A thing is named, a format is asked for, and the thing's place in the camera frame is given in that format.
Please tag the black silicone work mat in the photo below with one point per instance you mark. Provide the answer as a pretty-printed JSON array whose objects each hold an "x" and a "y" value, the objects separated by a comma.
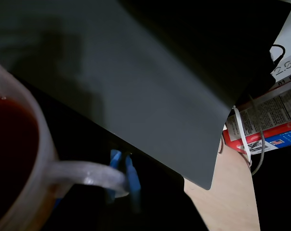
[{"x": 87, "y": 144}]

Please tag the white printed label box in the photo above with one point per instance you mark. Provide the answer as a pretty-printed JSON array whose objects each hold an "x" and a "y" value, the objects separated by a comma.
[{"x": 284, "y": 67}]

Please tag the frosted glass mug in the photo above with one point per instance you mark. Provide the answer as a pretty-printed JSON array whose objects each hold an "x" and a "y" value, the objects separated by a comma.
[{"x": 46, "y": 156}]

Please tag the red white cardboard box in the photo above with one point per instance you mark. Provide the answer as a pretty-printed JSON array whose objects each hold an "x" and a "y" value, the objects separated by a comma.
[{"x": 268, "y": 113}]

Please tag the black gripper finger blue tape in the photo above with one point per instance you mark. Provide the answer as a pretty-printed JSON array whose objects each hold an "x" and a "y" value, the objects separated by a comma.
[
  {"x": 116, "y": 158},
  {"x": 134, "y": 183}
]

